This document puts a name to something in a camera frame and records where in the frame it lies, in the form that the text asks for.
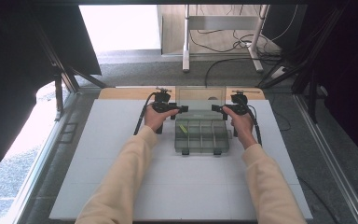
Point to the white foam board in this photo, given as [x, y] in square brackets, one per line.
[112, 124]

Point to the translucent grey-green compartment box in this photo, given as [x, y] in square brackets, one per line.
[205, 138]

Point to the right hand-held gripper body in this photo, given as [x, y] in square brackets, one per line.
[240, 101]

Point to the person's left hand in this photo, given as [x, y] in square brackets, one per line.
[153, 119]

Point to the dark round table grommet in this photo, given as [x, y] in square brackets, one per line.
[213, 98]

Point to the black curtain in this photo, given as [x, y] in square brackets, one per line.
[6, 77]
[354, 77]

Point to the black cabinet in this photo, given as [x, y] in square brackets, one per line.
[273, 18]

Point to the white power strip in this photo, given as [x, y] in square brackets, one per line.
[278, 72]

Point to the black metal stand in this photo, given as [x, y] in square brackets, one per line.
[59, 93]
[312, 93]

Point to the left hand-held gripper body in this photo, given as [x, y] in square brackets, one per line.
[162, 99]

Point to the person's right hand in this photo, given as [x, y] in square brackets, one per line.
[245, 127]

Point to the aluminium frame rail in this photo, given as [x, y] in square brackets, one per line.
[43, 155]
[329, 161]

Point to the white metal desk frame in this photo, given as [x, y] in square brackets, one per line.
[185, 46]

